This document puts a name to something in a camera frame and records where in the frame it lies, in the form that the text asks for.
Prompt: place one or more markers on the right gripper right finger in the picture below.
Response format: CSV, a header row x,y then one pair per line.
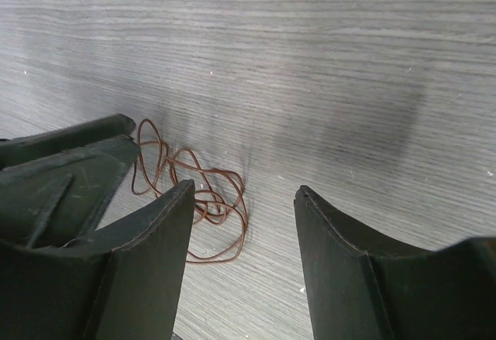
x,y
363,284

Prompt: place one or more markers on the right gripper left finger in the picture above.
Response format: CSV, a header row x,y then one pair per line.
x,y
121,282

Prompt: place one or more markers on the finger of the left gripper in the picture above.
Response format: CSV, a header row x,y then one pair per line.
x,y
28,148
52,200

